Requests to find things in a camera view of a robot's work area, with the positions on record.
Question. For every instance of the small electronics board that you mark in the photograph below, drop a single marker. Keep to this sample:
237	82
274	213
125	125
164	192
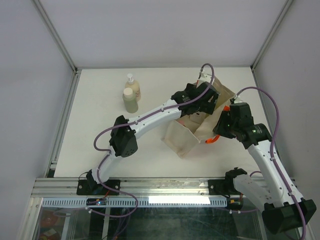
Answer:
96	201

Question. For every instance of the aluminium mounting rail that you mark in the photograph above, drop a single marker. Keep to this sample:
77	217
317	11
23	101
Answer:
137	186

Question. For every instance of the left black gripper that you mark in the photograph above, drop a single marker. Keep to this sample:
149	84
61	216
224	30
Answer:
208	108

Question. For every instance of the white bottle black cap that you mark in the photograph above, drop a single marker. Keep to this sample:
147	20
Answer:
198	117

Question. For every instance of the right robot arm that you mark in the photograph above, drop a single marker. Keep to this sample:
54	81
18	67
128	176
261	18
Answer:
281	204

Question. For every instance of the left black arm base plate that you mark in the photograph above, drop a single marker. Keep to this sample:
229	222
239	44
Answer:
98	187

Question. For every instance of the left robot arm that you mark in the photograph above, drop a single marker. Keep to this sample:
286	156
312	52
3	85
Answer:
120	140

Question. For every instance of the yellow bottle beige round cap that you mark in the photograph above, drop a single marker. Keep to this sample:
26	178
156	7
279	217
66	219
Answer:
130	101

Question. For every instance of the cream pump lotion bottle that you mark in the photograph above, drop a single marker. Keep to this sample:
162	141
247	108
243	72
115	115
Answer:
134	85

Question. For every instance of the beige canvas bag orange handles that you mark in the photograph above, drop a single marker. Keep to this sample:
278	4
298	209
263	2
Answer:
182	138

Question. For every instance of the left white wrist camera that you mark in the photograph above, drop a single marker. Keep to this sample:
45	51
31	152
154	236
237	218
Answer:
202	74

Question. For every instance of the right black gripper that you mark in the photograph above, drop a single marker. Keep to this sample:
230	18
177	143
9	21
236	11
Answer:
218	128

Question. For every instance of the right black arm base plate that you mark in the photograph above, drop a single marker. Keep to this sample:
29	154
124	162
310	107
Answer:
221	187

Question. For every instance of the grey slotted cable duct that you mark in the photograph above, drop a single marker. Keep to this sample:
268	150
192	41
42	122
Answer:
164	201

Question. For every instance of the black connector box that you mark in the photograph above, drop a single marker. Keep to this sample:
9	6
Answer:
235	204

